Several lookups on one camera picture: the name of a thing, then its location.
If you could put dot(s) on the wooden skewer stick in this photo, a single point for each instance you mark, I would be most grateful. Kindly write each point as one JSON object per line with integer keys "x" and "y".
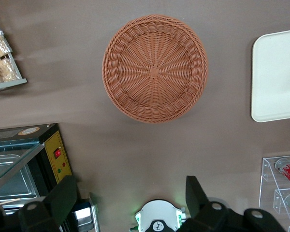
{"x": 7, "y": 202}

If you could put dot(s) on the silver black device box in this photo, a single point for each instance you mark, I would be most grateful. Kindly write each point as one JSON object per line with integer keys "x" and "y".
{"x": 83, "y": 216}

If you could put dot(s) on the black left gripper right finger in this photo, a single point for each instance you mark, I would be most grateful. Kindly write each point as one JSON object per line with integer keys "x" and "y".
{"x": 205, "y": 217}

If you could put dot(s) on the cream plastic tray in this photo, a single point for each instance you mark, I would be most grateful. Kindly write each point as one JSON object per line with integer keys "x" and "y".
{"x": 278, "y": 77}

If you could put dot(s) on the black food warmer yellow panel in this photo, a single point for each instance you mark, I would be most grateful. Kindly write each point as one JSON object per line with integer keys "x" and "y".
{"x": 58, "y": 157}

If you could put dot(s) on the brown round wicker basket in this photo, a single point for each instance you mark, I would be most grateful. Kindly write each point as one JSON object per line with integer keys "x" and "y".
{"x": 154, "y": 70}

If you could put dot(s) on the grey metal tray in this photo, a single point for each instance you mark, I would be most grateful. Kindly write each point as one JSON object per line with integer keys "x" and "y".
{"x": 9, "y": 84}

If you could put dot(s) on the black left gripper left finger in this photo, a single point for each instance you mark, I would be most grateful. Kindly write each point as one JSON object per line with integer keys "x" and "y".
{"x": 50, "y": 212}

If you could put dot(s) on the clear acrylic bottle rack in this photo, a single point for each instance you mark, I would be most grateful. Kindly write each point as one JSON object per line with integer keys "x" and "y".
{"x": 268, "y": 174}

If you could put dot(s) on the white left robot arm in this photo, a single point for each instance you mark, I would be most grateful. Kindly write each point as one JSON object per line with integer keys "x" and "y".
{"x": 157, "y": 212}

